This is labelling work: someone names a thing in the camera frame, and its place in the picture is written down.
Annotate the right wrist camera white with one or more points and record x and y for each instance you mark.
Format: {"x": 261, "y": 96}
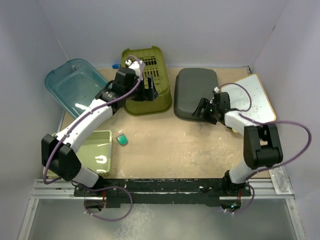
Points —
{"x": 216, "y": 90}

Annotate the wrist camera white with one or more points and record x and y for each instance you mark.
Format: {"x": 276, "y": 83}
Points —
{"x": 216, "y": 90}
{"x": 135, "y": 65}

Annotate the grey plastic tray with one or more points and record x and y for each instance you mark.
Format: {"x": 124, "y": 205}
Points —
{"x": 191, "y": 85}

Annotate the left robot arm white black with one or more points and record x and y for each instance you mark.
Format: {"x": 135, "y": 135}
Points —
{"x": 59, "y": 152}

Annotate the small teal green block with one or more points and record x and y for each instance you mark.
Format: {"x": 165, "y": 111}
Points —
{"x": 122, "y": 139}

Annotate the clear plastic packet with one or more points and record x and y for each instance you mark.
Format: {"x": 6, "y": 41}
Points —
{"x": 281, "y": 181}

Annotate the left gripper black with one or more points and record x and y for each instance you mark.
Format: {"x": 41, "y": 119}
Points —
{"x": 144, "y": 95}

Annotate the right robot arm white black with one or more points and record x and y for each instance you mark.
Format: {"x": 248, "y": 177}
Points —
{"x": 261, "y": 142}

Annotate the large olive green basket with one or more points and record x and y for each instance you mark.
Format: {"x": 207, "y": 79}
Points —
{"x": 156, "y": 89}

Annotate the whiteboard with yellow frame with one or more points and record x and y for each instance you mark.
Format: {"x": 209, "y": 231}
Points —
{"x": 249, "y": 103}

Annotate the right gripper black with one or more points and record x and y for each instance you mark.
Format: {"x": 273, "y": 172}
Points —
{"x": 204, "y": 103}

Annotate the blue transparent basket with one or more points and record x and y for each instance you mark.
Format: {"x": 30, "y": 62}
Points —
{"x": 74, "y": 85}

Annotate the small blue object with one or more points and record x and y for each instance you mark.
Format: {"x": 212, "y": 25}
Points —
{"x": 116, "y": 66}

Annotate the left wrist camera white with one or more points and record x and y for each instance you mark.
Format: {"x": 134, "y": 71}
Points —
{"x": 135, "y": 65}

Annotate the light green plastic tray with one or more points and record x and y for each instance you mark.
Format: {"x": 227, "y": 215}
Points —
{"x": 95, "y": 153}

